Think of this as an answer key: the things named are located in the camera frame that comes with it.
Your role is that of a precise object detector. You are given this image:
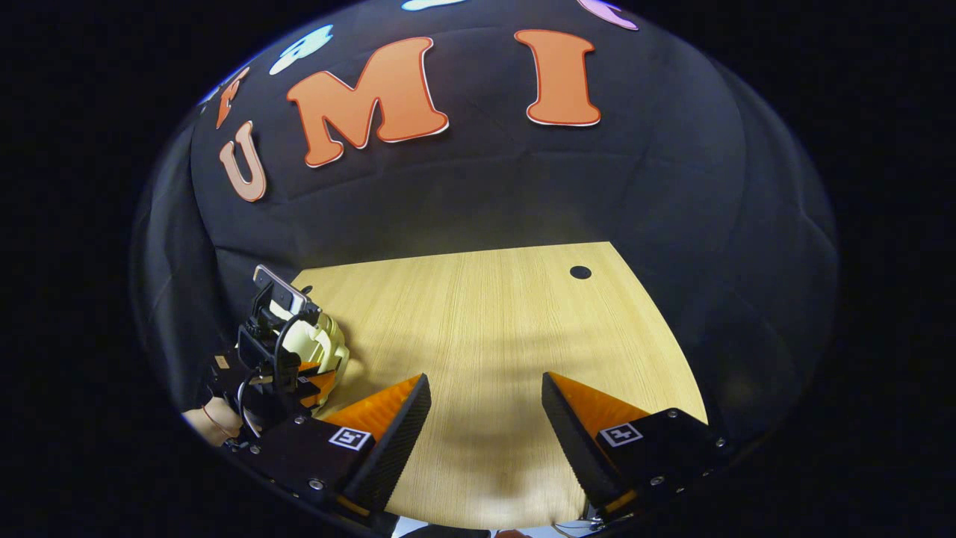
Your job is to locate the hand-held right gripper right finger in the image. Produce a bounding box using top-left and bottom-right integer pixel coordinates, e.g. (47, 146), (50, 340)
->
(541, 371), (737, 518)

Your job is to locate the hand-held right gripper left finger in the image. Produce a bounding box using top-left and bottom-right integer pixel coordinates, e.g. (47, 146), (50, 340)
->
(246, 374), (433, 526)

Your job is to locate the cream yellow suitcase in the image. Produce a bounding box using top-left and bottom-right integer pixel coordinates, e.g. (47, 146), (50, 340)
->
(278, 309), (352, 410)

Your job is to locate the black backdrop cloth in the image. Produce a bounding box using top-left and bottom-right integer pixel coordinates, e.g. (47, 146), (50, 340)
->
(131, 0), (841, 442)

